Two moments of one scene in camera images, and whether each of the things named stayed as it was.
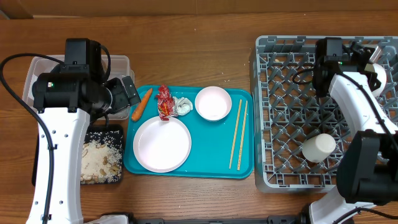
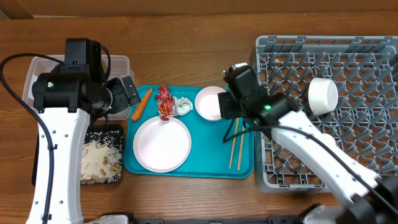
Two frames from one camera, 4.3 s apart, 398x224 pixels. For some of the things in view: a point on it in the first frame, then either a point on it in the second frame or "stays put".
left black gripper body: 120,99 stays put
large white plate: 161,146 stays put
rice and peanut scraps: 101,157 stays put
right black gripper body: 370,78 -> 236,107
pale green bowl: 375,68 -> 322,95
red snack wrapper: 165,106 stays put
